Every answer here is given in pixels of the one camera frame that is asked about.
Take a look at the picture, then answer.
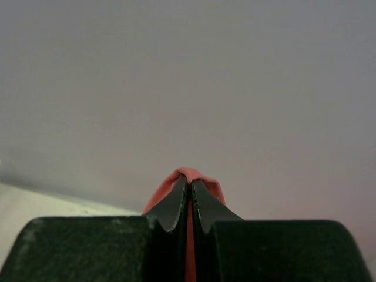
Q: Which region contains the red polo t shirt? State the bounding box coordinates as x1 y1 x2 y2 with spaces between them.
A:
142 167 226 282

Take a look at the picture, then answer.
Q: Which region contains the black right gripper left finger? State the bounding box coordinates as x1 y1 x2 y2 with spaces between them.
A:
146 176 188 281

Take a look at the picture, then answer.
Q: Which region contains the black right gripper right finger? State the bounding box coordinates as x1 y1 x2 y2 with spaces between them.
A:
191 180 243 281

